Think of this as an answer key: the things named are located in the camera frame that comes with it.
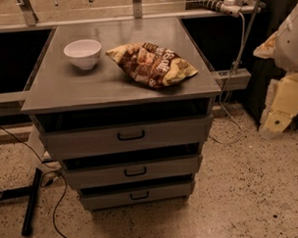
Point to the white power strip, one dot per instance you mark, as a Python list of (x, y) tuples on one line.
[(226, 7)]

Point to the grey middle drawer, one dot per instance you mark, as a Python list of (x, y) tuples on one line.
[(90, 177)]

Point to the grey drawer cabinet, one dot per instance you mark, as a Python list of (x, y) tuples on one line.
[(63, 97)]

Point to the white ceramic bowl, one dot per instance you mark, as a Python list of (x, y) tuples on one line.
[(84, 54)]

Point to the grey metal frame rail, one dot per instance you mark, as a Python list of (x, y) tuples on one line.
[(228, 82)]

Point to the brown yellow chip bag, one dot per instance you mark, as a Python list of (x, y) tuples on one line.
[(151, 65)]

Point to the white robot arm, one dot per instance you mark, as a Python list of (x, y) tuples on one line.
[(282, 47)]

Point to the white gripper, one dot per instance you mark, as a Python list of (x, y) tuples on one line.
[(291, 45)]

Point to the grey top drawer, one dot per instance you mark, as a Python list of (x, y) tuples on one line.
[(80, 143)]

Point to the grey drawer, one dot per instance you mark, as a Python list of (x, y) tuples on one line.
[(80, 143), (90, 177), (138, 196)]

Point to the black floor bar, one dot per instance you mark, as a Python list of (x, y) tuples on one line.
[(33, 189)]

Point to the grey bottom drawer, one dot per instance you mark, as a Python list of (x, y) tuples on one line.
[(138, 196)]

